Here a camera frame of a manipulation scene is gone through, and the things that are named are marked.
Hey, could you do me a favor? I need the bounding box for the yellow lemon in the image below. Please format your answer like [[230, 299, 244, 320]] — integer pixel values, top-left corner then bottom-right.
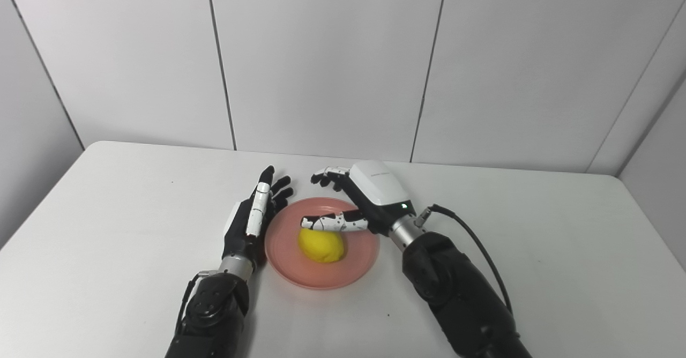
[[297, 227, 346, 264]]

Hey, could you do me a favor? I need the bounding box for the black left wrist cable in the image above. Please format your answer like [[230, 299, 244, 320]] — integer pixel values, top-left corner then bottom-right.
[[175, 270, 218, 338]]

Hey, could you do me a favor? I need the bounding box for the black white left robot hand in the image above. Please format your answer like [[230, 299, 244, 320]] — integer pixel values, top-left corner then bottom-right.
[[221, 165, 295, 266]]

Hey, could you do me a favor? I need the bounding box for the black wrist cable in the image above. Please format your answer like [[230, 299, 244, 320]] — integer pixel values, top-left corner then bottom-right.
[[415, 203, 515, 316], [175, 270, 218, 338]]

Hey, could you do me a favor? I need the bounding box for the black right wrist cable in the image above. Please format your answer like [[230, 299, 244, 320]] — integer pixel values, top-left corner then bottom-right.
[[415, 203, 515, 316]]

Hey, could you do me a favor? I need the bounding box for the pink plastic plate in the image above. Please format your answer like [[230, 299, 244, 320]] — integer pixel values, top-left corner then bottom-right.
[[264, 197, 381, 291]]

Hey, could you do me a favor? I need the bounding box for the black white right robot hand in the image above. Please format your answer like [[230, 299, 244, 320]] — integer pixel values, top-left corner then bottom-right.
[[300, 159, 416, 237]]

